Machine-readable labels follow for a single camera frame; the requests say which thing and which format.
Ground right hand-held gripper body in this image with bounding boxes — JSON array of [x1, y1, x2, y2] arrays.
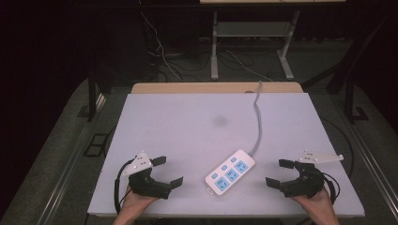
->
[[280, 149, 344, 199]]

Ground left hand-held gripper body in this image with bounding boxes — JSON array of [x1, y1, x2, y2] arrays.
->
[[121, 152, 173, 201]]

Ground white power strip blue sockets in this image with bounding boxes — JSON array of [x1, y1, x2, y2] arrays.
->
[[204, 149, 256, 197]]

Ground person's left hand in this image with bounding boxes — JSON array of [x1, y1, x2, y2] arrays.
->
[[119, 186, 158, 218]]

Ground person's right hand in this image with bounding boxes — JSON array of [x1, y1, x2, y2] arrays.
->
[[290, 189, 336, 218]]

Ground black stand with foot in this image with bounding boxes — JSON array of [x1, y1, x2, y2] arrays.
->
[[343, 74, 371, 124]]

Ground black stand leg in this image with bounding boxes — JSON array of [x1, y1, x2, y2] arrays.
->
[[86, 69, 99, 123]]

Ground grey metal stand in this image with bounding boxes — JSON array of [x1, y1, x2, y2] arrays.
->
[[210, 9, 300, 82]]

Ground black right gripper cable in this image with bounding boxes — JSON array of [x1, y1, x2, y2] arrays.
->
[[321, 172, 341, 205]]

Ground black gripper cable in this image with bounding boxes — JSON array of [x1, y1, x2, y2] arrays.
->
[[321, 172, 341, 205], [114, 158, 136, 217]]

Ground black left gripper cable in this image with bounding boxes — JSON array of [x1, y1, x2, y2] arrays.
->
[[114, 158, 136, 217]]

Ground grey power strip cable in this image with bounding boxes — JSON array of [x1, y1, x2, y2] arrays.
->
[[248, 81, 264, 158]]

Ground black cable on floor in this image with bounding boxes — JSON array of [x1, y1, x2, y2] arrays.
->
[[318, 116, 356, 179]]

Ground black floor bracket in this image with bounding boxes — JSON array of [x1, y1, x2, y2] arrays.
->
[[83, 133, 110, 158]]

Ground metal floor rail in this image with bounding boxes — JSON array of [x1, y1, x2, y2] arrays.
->
[[37, 93, 108, 225], [346, 120, 398, 214]]

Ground thin white cable on floor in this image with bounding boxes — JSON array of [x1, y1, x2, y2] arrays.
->
[[224, 50, 274, 83]]

